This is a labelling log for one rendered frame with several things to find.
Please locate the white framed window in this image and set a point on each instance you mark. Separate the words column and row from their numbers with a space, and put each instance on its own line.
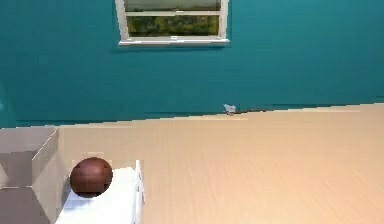
column 173, row 25

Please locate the brown basketball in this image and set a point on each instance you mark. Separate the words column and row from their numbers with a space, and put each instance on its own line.
column 91, row 176

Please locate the small pale grey object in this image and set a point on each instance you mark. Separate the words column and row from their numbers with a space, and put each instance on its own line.
column 229, row 108

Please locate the grey cardboard box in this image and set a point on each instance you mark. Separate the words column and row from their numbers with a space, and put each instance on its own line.
column 26, row 173

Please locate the white chest of drawers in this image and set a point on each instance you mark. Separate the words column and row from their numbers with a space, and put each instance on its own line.
column 110, row 203

